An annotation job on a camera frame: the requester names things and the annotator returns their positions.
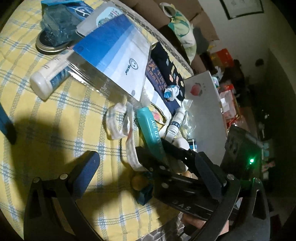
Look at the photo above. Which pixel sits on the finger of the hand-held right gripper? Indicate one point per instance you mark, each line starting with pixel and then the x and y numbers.
pixel 180 154
pixel 148 160

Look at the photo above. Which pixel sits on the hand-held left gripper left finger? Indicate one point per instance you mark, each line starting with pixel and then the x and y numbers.
pixel 85 169

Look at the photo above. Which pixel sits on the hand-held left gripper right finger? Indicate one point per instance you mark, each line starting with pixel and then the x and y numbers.
pixel 208 176

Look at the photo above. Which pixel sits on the teal tube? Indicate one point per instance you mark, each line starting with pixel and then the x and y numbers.
pixel 151 132

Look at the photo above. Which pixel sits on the white cardboard box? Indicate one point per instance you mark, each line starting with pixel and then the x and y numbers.
pixel 205 109

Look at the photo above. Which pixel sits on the small blue label can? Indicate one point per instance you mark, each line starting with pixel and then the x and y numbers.
pixel 192 144

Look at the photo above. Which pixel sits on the small yellow ball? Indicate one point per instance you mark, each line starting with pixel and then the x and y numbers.
pixel 138 182

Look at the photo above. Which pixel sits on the white dropper bottle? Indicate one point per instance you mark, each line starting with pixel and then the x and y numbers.
pixel 175 122

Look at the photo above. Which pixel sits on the small teal block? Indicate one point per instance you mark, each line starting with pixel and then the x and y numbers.
pixel 144 195

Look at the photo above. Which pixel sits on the red snack packet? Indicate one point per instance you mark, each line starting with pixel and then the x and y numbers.
pixel 229 92

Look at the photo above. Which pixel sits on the crumpled blue white wrapper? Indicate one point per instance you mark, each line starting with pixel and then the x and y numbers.
pixel 171 92

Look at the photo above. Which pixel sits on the dark blue snack packet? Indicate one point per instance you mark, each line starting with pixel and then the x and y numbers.
pixel 156 83

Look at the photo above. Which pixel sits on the black flower print pouch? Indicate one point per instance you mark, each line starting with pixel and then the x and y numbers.
pixel 168 67

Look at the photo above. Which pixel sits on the dark blue flat strip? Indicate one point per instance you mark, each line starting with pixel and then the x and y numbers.
pixel 7 125

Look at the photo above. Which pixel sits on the white bottle blue label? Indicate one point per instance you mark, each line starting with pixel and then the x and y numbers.
pixel 46 77

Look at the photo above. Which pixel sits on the blue and white plastic bag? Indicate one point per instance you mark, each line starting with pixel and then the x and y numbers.
pixel 115 55

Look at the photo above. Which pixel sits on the floral print pillow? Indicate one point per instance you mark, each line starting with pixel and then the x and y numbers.
pixel 185 30

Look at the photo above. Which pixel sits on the round metal tin lid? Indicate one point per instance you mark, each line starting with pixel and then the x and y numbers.
pixel 50 47

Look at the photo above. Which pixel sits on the brown sofa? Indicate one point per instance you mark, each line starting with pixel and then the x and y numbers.
pixel 148 14

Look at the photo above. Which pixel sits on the white cup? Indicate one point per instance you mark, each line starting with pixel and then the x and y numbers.
pixel 167 9

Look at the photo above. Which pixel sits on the blue clear plastic wrapper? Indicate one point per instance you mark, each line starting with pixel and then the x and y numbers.
pixel 59 23

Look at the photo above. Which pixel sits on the framed wall picture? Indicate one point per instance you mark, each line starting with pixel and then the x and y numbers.
pixel 240 9

